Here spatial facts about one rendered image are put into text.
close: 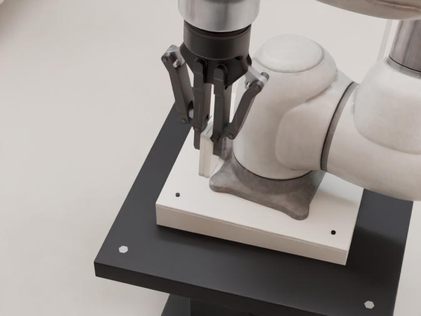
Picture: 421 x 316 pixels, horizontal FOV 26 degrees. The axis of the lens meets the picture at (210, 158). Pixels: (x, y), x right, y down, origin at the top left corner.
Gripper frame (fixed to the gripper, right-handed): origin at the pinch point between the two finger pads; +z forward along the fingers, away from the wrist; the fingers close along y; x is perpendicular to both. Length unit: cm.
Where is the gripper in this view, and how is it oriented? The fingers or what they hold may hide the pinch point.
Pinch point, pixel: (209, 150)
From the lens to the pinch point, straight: 113.7
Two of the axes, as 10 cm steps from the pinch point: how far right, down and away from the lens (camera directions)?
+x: -4.0, 6.1, -6.8
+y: -9.1, -3.1, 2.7
